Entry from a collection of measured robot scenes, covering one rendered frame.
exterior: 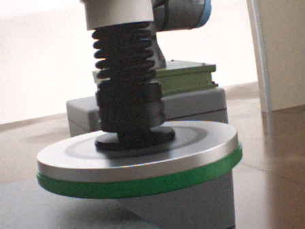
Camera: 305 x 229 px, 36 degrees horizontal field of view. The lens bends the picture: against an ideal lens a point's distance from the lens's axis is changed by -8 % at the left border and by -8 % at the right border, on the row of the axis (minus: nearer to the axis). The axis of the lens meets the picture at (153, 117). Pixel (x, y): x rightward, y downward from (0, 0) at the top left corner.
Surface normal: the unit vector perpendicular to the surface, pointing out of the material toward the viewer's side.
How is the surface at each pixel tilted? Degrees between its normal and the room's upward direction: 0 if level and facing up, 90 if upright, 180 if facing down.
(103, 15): 90
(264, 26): 90
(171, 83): 90
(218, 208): 90
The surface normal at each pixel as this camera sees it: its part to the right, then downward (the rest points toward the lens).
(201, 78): 0.33, 0.10
